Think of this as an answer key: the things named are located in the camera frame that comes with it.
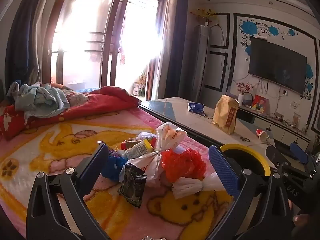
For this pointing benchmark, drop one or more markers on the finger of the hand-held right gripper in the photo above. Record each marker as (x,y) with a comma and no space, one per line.
(298,152)
(275,157)

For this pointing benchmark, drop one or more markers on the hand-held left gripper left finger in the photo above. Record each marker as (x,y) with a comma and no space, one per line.
(93,162)

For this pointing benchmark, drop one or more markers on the pink floral cloth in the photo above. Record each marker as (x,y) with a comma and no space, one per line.
(75,97)

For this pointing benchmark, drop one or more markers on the grey standing air conditioner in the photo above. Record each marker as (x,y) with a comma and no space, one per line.
(197,60)

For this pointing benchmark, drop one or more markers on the red paper cup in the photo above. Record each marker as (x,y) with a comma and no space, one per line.
(262,134)

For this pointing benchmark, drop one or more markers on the blue tissue pack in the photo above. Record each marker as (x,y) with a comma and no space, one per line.
(196,107)

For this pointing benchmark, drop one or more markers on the wall-mounted television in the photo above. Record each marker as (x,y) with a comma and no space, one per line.
(277,65)

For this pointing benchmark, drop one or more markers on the hanging laundry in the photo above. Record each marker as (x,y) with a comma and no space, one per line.
(122,57)

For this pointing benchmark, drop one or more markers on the red framed picture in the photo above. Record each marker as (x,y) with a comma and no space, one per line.
(260,104)

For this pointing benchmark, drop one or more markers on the tv cabinet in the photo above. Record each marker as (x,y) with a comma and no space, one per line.
(275,127)

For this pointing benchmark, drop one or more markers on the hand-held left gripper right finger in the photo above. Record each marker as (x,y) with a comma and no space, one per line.
(222,170)

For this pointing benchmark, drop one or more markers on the person's right hand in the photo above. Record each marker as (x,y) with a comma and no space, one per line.
(299,220)

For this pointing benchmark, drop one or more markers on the pink cartoon blanket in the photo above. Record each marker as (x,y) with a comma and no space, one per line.
(62,140)

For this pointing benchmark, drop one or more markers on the white coffee table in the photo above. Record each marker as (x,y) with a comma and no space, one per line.
(180,115)

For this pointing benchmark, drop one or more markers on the balcony potted plant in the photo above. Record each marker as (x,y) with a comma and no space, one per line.
(142,82)

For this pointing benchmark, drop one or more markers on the light blue clothes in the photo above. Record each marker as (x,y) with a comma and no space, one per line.
(42,100)

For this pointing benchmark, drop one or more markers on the blue plastic bag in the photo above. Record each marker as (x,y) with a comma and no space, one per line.
(113,167)

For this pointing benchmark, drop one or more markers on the yellow artificial flowers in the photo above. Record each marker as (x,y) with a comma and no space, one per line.
(203,15)

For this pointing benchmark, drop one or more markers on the brown paper bag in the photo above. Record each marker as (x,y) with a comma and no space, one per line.
(225,117)

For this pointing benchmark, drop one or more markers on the grey and blue curtain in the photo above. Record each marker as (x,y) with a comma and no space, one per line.
(175,42)
(27,42)

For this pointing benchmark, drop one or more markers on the red quilt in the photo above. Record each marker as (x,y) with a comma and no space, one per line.
(105,102)

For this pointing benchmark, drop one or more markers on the brown balcony door frame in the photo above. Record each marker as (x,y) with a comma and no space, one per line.
(110,42)

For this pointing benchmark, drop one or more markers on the white vase with red flowers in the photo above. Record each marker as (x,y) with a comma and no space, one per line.
(240,99)

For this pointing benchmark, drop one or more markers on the round black-framed ornament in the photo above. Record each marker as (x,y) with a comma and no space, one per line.
(248,93)

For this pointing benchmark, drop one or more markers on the yellow-capped plastic bottle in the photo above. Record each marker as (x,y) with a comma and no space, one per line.
(137,150)

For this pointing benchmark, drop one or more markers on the black snack wrapper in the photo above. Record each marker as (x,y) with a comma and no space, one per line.
(132,187)

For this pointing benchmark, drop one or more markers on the red plastic bag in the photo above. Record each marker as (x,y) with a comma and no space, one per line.
(182,165)

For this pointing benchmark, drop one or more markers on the black yellow-rimmed trash bin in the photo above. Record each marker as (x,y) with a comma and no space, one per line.
(250,148)

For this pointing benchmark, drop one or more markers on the red-brown bottle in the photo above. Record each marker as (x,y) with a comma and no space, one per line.
(127,144)

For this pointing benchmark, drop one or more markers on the white plastic bag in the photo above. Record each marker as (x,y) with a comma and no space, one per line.
(152,170)

